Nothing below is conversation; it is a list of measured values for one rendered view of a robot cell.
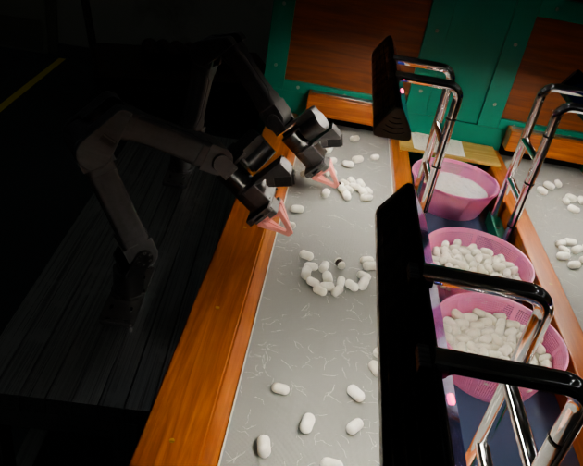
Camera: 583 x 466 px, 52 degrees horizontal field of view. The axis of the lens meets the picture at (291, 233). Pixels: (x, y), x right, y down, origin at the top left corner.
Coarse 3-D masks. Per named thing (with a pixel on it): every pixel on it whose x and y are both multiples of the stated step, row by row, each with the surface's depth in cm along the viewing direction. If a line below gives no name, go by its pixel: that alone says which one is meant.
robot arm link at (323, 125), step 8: (304, 112) 155; (312, 112) 154; (320, 112) 158; (272, 120) 157; (280, 120) 157; (296, 120) 156; (304, 120) 156; (312, 120) 155; (320, 120) 155; (272, 128) 158; (280, 128) 157; (304, 128) 156; (312, 128) 155; (320, 128) 155; (328, 128) 157; (304, 136) 157; (312, 136) 157
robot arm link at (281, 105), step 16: (240, 32) 156; (192, 48) 154; (208, 48) 152; (224, 48) 151; (240, 48) 153; (240, 64) 154; (240, 80) 156; (256, 80) 154; (256, 96) 156; (272, 96) 156; (272, 112) 156; (288, 112) 160
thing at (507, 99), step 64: (320, 0) 189; (384, 0) 187; (448, 0) 183; (512, 0) 182; (576, 0) 181; (320, 64) 199; (448, 64) 194; (512, 64) 191; (576, 64) 190; (576, 128) 201
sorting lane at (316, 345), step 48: (384, 144) 202; (288, 192) 163; (336, 192) 167; (384, 192) 172; (288, 240) 143; (336, 240) 146; (288, 288) 127; (288, 336) 114; (336, 336) 116; (240, 384) 102; (288, 384) 104; (336, 384) 106; (240, 432) 94; (288, 432) 95; (336, 432) 97
